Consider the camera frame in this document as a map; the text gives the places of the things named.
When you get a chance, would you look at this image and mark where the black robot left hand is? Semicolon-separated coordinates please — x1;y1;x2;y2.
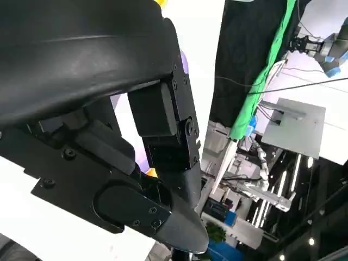
0;0;209;256

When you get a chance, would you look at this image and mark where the lilac plate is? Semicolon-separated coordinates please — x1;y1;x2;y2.
109;51;189;175

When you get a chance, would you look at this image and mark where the black backdrop cloth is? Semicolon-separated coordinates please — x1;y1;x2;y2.
208;0;312;129

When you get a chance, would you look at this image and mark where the white slanted board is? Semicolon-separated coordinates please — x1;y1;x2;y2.
211;138;238;194

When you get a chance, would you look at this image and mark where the green cloth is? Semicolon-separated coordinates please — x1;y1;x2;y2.
228;0;299;141

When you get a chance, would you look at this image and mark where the small blue box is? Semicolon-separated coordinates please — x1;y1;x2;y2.
224;210;238;227

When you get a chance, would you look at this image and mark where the green plant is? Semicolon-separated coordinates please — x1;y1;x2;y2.
206;222;227;243

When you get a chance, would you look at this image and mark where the grey metal panel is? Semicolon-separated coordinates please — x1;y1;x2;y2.
260;97;327;160

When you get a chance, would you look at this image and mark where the blue bin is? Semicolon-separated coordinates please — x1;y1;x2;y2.
206;240;245;261

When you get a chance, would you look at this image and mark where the thin black cable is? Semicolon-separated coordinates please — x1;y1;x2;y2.
214;76;348;96

